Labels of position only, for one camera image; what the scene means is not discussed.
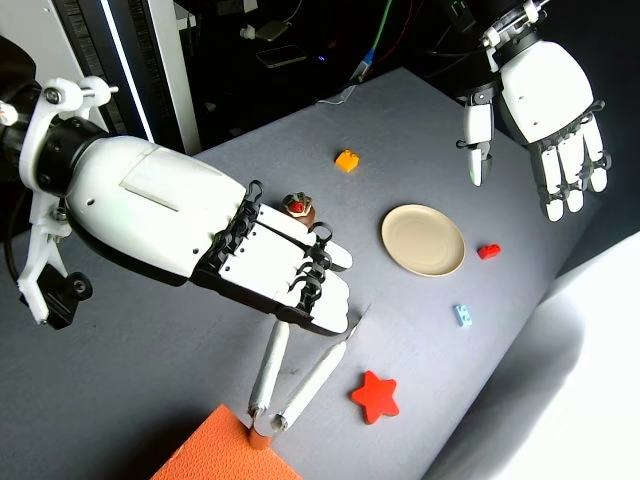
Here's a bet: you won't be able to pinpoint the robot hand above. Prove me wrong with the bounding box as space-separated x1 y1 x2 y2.
456 41 613 224
64 134 354 337

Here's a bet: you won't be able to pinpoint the chocolate cupcake with strawberry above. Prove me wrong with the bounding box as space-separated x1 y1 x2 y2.
281 191 317 226

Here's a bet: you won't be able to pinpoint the metal tongs with taped handles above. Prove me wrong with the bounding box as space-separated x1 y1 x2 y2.
247 302 374 451

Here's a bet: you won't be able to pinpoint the grey table cloth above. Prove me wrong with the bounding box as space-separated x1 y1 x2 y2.
0 67 604 480

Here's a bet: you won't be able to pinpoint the beige round plate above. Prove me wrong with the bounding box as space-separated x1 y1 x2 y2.
381 203 467 278

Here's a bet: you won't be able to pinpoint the black smartphone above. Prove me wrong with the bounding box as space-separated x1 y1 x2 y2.
256 44 308 70

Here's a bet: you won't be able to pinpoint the orange toy block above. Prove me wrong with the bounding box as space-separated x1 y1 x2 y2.
334 148 361 174

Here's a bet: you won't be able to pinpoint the gold smartphone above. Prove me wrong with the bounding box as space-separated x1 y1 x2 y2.
253 20 292 43

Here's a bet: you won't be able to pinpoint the orange textured box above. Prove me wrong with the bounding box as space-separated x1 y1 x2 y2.
149 403 304 480

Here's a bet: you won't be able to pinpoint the red star block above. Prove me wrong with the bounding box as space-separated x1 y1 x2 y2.
349 369 401 426

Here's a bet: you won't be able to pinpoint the white backdrop cloth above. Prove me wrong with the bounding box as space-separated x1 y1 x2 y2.
422 239 640 480

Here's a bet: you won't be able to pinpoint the red cable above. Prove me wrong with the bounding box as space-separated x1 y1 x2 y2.
379 0 416 60

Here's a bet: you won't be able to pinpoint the green cable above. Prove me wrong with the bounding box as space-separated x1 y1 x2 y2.
367 0 394 54

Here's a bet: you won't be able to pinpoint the blue cable adapter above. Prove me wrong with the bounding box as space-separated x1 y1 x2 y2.
349 47 376 84

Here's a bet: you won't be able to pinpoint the white thin cable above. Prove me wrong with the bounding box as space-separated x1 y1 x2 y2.
317 82 357 106

